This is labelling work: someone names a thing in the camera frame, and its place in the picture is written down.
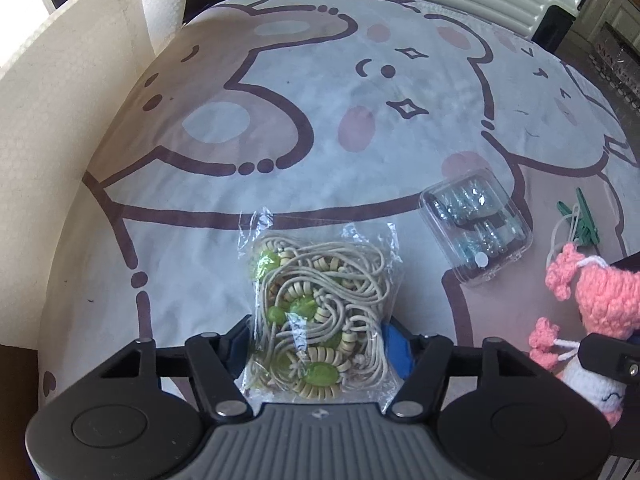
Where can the clear plastic nail box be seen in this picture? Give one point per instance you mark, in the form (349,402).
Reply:
(478,227)

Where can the bag of beaded cords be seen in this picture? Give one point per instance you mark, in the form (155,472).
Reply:
(322,298)

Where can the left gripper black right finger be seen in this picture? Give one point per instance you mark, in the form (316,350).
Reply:
(421,362)

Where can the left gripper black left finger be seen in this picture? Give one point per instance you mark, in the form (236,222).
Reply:
(216,361)

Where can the cream kitchen cabinets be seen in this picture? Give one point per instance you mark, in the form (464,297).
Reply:
(621,15)

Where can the white foam sheet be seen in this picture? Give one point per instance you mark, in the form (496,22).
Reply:
(58,96)

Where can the pack of water bottles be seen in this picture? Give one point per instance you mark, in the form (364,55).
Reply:
(617,61)

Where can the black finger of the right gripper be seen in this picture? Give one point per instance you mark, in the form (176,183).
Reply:
(612,358)

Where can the green clothespins with string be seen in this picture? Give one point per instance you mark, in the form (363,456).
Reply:
(582,230)

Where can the pink crochet doll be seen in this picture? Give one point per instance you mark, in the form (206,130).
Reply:
(608,304)

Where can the cartoon bear bed sheet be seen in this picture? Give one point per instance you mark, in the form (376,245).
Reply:
(326,112)

